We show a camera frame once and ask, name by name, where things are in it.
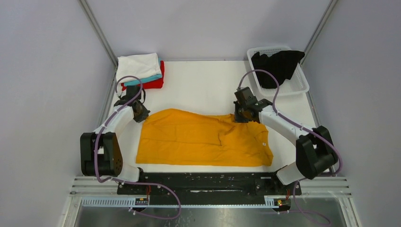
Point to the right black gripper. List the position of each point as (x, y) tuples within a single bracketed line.
[(241, 115)]

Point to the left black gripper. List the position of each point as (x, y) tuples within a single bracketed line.
[(140, 118)]

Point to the yellow t shirt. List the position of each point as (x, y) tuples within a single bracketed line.
[(177, 137)]

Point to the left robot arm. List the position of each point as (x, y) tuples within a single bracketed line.
[(100, 152)]

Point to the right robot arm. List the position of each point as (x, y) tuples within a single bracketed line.
[(313, 146)]

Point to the teal folded t shirt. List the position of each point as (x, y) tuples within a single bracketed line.
[(144, 72)]

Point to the red folded t shirt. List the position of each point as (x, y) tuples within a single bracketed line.
[(152, 82)]

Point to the white folded t shirt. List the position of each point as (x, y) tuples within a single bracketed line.
[(127, 64)]

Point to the black t shirt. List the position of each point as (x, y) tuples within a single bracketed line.
[(281, 65)]

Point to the white plastic basket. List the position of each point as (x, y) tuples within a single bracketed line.
[(290, 87)]

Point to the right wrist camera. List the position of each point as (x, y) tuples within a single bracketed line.
[(245, 96)]

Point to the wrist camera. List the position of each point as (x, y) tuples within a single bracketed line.
[(245, 96), (134, 96)]

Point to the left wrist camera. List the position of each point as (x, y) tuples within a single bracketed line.
[(134, 96)]

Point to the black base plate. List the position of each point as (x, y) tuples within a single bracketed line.
[(208, 188)]

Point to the white slotted cable duct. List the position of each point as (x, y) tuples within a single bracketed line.
[(139, 202)]

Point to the right aluminium frame post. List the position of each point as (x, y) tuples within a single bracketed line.
[(324, 19)]

